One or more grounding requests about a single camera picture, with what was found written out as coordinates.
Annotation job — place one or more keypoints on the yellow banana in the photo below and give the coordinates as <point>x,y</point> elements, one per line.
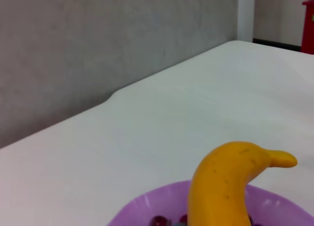
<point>220,186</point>

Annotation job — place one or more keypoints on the dark red grape bunch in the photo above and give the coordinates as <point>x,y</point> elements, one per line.
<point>159,221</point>

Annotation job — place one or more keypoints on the purple wavy plastic plate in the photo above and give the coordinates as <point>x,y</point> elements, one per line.
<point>137,211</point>

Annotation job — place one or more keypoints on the black baseboard strip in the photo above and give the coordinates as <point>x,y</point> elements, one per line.
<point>277,44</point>

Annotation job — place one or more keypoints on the red cabinet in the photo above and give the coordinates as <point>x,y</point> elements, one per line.
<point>308,27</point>

